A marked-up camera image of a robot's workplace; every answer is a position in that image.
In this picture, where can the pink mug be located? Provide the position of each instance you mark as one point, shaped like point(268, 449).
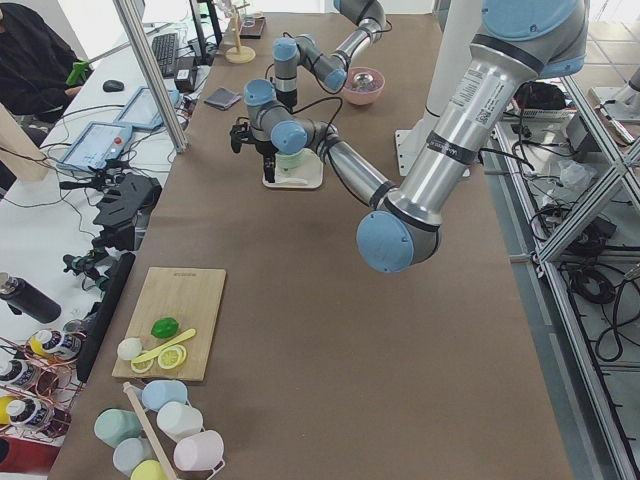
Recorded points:
point(200, 452)

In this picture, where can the cream rectangular tray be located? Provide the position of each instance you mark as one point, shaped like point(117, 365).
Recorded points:
point(309, 176)

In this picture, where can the upper teach pendant tablet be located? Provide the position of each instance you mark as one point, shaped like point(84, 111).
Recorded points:
point(140, 112)

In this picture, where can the seated person in black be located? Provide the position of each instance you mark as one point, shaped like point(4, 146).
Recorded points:
point(35, 65)

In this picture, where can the grey mug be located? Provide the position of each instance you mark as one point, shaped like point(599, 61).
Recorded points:
point(130, 453)

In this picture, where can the blue mug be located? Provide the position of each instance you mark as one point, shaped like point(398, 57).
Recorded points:
point(157, 393)

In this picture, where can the pink bowl with ice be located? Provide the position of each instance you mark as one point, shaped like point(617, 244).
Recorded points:
point(362, 98)

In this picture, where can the black keyboard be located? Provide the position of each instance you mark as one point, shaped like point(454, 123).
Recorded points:
point(164, 48)

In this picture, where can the white mug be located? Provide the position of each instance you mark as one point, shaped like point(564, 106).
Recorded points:
point(179, 421)

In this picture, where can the green bowl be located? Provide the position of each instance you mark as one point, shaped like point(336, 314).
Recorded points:
point(292, 161)

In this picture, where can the lemon slice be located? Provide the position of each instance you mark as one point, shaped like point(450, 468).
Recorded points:
point(140, 367)
point(172, 357)

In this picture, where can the yellow mug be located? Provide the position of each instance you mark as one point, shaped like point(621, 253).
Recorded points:
point(148, 470)

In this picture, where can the green mug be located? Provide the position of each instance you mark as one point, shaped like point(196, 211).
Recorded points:
point(113, 426)

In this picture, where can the lower teach pendant tablet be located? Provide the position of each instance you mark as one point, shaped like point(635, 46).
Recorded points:
point(97, 144)

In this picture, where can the yellow plastic knife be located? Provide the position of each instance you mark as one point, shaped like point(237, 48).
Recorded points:
point(151, 354)

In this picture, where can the wooden cup tree stand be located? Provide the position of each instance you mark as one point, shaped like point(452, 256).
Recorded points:
point(238, 53)

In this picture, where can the black computer mouse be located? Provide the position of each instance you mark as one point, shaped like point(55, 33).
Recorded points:
point(113, 86)

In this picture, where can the teach pendant tablet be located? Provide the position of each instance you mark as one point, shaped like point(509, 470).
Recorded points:
point(97, 144)
point(140, 112)

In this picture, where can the bamboo cutting board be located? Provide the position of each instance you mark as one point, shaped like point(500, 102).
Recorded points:
point(190, 295)

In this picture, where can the metal scoop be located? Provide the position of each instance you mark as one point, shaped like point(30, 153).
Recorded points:
point(363, 81)

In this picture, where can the white garlic bulb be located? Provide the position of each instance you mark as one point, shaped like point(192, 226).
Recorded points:
point(129, 348)

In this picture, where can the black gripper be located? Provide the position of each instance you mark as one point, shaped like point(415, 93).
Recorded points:
point(263, 148)

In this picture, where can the black water bottle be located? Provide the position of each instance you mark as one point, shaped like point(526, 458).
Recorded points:
point(24, 298)

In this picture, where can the green lime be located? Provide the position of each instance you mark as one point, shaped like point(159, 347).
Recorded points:
point(165, 327)

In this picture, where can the grey and purple cloths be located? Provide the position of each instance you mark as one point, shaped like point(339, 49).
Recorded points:
point(222, 99)

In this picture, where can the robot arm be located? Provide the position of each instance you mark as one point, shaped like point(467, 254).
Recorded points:
point(330, 70)
point(517, 42)

